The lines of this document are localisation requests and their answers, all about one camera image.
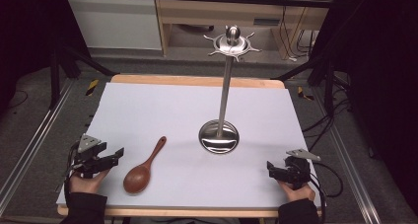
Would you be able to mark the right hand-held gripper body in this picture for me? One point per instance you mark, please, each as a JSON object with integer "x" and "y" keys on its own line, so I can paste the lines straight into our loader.
{"x": 298, "y": 169}

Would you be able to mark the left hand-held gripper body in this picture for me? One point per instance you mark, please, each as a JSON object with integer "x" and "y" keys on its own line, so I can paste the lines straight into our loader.
{"x": 86, "y": 143}

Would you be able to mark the person's right hand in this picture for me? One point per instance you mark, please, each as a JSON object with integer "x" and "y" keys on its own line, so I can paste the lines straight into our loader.
{"x": 300, "y": 193}

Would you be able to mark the person's left hand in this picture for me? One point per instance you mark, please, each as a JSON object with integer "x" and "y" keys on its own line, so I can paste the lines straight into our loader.
{"x": 86, "y": 184}

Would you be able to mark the brown wooden spoon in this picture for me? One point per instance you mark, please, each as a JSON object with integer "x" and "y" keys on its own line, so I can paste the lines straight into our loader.
{"x": 138, "y": 178}

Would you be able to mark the yellow black tape strip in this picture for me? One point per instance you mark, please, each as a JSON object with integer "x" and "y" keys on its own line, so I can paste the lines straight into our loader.
{"x": 305, "y": 94}
{"x": 92, "y": 87}

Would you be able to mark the black metal stand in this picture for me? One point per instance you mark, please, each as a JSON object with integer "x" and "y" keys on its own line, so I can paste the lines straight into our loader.
{"x": 328, "y": 82}
{"x": 55, "y": 79}

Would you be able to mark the white table mat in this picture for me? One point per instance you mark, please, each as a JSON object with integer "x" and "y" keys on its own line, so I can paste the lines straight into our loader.
{"x": 184, "y": 118}

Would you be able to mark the steel utensil hanging stand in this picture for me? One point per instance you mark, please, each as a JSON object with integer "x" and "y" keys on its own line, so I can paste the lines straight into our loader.
{"x": 224, "y": 95}

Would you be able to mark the wooden table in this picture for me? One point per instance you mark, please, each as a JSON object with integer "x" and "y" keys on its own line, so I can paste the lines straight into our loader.
{"x": 197, "y": 81}

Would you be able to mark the dark curtain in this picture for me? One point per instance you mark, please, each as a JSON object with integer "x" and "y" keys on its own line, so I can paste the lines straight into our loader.
{"x": 381, "y": 86}
{"x": 29, "y": 33}

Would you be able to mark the white cabinet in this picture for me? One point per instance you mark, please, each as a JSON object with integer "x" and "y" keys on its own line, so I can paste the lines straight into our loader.
{"x": 115, "y": 23}

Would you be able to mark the light wooden desk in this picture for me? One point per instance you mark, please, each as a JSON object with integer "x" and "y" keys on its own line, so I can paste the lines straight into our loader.
{"x": 223, "y": 12}

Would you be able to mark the aluminium floor rail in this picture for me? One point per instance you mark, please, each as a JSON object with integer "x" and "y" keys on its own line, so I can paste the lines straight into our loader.
{"x": 36, "y": 135}
{"x": 351, "y": 171}

